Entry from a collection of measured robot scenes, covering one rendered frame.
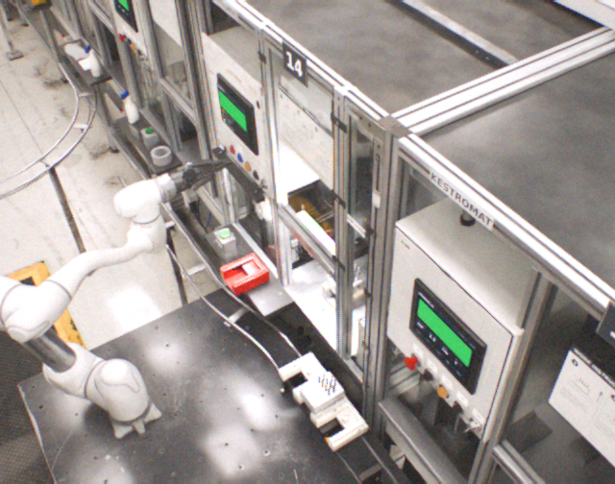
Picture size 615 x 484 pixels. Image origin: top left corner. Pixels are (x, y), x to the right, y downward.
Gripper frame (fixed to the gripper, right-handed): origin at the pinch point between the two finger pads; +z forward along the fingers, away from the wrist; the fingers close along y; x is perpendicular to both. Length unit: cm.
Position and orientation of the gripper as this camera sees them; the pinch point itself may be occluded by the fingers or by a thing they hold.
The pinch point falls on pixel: (222, 163)
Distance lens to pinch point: 250.9
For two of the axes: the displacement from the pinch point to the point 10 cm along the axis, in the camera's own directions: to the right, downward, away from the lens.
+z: 8.4, -4.0, 3.5
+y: -0.4, -7.0, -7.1
